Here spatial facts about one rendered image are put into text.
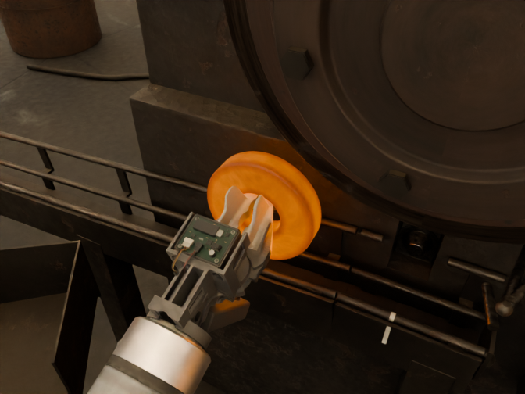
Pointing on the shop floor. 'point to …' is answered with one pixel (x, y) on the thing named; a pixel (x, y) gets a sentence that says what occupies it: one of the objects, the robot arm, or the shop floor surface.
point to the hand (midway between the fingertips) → (262, 197)
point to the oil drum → (50, 26)
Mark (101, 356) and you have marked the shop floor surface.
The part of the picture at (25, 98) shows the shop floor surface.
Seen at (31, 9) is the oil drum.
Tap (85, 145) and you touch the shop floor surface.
